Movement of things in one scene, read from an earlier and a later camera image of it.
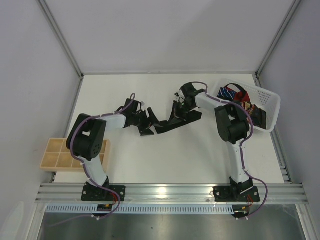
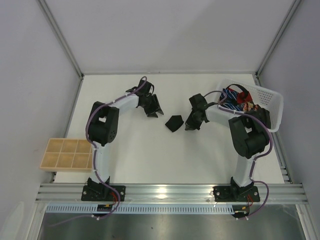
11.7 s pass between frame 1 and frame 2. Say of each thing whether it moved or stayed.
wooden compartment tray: stayed
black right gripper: moved
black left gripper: moved
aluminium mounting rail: stayed
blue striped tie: stayed
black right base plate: stayed
